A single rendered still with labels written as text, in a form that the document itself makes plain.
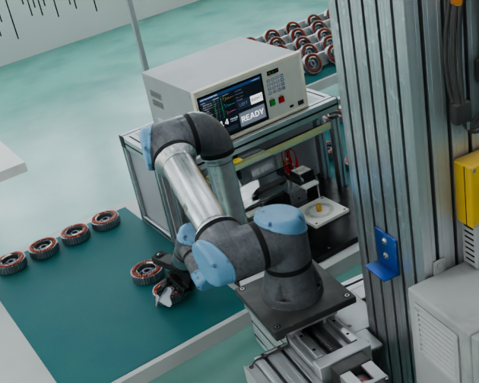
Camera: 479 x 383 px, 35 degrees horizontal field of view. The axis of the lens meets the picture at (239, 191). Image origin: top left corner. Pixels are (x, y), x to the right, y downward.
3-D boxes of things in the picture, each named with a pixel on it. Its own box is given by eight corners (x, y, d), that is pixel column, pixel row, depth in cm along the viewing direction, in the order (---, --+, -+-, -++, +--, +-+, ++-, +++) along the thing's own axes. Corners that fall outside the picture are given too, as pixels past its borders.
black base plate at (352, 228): (404, 216, 261) (404, 210, 260) (254, 299, 234) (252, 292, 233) (320, 177, 298) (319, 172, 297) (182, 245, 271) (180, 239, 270)
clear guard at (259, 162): (305, 184, 240) (302, 167, 237) (243, 213, 230) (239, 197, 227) (249, 156, 265) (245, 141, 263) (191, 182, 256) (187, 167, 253)
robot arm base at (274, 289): (335, 294, 181) (330, 260, 176) (280, 319, 176) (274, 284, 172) (304, 267, 193) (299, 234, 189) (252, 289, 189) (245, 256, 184)
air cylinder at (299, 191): (307, 198, 280) (306, 185, 277) (291, 207, 277) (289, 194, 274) (299, 194, 284) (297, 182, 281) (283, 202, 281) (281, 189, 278)
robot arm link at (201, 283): (233, 268, 211) (217, 238, 217) (196, 283, 208) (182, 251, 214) (233, 283, 217) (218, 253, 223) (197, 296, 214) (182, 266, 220)
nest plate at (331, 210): (349, 211, 266) (349, 208, 266) (316, 229, 260) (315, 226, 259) (322, 198, 278) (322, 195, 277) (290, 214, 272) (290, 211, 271)
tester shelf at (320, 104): (338, 109, 272) (337, 97, 270) (177, 181, 244) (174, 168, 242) (269, 85, 307) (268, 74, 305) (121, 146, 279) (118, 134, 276)
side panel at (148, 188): (182, 242, 273) (163, 163, 258) (176, 245, 271) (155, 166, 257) (148, 216, 294) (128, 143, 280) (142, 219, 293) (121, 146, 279)
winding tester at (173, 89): (309, 106, 268) (300, 51, 258) (205, 150, 250) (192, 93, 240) (249, 85, 298) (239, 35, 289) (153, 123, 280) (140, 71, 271)
